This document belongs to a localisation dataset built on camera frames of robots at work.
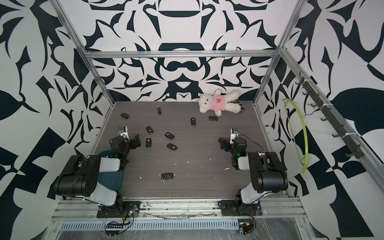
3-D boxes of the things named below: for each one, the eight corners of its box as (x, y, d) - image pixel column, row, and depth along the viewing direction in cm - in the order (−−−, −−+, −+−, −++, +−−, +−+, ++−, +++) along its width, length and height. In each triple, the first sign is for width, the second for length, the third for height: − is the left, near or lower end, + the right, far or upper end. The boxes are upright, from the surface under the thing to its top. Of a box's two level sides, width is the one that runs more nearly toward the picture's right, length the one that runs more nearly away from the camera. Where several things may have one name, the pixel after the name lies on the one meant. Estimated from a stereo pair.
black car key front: (161, 179, 86) (160, 178, 84) (162, 173, 87) (161, 172, 86) (173, 179, 86) (172, 178, 84) (173, 173, 87) (173, 172, 86)
